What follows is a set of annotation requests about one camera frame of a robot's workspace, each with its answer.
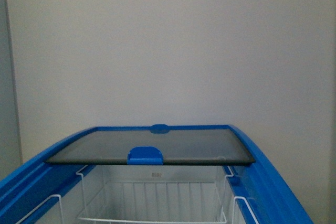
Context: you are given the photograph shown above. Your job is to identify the dark glass sliding lid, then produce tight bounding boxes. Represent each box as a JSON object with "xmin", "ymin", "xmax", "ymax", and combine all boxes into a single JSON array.
[{"xmin": 47, "ymin": 129, "xmax": 255, "ymax": 166}]

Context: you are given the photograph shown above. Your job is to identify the white chest freezer blue rim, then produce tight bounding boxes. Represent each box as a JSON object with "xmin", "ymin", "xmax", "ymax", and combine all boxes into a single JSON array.
[{"xmin": 1, "ymin": 125, "xmax": 311, "ymax": 223}]

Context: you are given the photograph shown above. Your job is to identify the rear blue lid handle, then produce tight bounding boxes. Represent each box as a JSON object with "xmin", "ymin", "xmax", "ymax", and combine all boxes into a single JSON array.
[{"xmin": 150, "ymin": 124, "xmax": 170, "ymax": 134}]

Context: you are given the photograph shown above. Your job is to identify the blue lid handle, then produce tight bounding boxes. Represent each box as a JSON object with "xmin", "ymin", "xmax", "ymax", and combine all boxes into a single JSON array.
[
  {"xmin": 127, "ymin": 146, "xmax": 163, "ymax": 165},
  {"xmin": 150, "ymin": 124, "xmax": 170, "ymax": 134}
]

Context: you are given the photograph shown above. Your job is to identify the white wire freezer basket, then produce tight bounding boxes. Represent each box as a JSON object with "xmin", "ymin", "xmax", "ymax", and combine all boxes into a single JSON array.
[{"xmin": 19, "ymin": 165, "xmax": 258, "ymax": 223}]

